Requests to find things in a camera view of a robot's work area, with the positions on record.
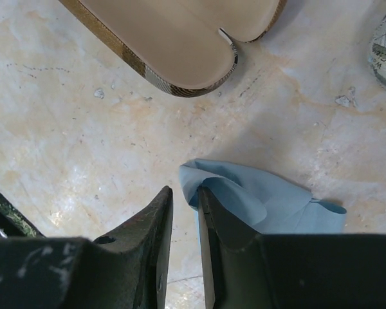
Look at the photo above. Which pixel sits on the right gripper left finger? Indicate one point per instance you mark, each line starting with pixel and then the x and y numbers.
pixel 126 267

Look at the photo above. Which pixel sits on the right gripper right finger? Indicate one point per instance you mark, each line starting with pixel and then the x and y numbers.
pixel 243 268

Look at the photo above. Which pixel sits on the light blue cloth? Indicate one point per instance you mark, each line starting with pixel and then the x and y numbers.
pixel 266 202

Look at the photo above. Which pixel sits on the brown striped glasses case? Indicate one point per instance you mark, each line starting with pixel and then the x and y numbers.
pixel 184 48

